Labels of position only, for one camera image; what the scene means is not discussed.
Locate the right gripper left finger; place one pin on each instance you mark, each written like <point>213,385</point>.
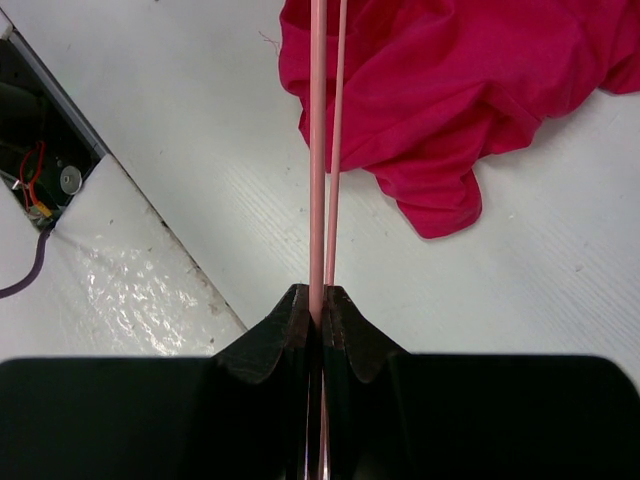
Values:
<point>247,412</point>

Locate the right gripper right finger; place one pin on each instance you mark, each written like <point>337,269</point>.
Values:
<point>393,414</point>

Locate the thin pink wire hanger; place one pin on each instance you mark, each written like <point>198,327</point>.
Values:
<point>324,209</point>

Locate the red t shirt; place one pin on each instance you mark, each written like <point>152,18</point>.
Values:
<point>430,87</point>

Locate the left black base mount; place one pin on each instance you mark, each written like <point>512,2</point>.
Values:
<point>48,148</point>

